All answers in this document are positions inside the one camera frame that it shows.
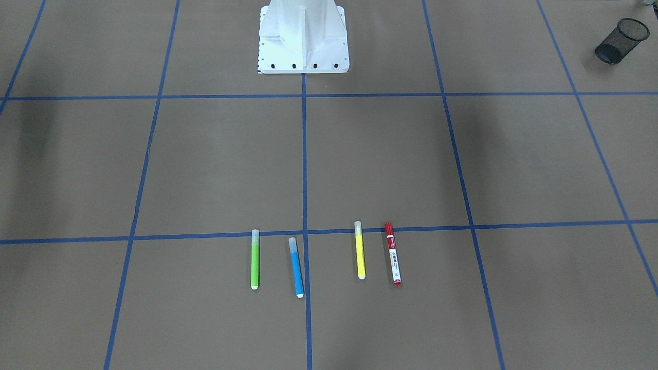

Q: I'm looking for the black mesh pen cup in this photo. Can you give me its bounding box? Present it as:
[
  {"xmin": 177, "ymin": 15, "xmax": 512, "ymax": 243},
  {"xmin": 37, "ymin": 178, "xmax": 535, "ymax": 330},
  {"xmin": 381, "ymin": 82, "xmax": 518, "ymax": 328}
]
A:
[{"xmin": 594, "ymin": 18, "xmax": 650, "ymax": 65}]

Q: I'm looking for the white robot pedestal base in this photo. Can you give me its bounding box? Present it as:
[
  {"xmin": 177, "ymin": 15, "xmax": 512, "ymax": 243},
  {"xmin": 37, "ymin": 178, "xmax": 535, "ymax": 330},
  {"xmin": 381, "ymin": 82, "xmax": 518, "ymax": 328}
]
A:
[{"xmin": 257, "ymin": 1, "xmax": 350, "ymax": 73}]

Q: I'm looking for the blue highlighter marker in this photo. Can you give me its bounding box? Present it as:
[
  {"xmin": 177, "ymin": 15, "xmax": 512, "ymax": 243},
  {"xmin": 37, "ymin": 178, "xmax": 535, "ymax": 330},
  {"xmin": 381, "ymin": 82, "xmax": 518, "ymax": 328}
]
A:
[{"xmin": 288, "ymin": 237, "xmax": 305, "ymax": 299}]

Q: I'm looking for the yellow highlighter marker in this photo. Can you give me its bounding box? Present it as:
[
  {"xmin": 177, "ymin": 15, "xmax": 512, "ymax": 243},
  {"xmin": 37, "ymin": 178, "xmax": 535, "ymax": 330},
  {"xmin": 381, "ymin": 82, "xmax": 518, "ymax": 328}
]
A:
[{"xmin": 354, "ymin": 221, "xmax": 367, "ymax": 280}]

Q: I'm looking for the red whiteboard marker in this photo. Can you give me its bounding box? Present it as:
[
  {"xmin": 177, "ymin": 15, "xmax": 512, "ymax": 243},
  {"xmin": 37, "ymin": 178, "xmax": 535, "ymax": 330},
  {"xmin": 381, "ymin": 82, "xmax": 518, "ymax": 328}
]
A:
[{"xmin": 385, "ymin": 222, "xmax": 401, "ymax": 286}]

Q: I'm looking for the green highlighter marker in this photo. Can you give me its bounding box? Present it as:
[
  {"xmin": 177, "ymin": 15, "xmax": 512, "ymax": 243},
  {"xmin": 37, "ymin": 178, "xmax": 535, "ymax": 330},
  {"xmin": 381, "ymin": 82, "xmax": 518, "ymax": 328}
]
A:
[{"xmin": 250, "ymin": 229, "xmax": 260, "ymax": 290}]

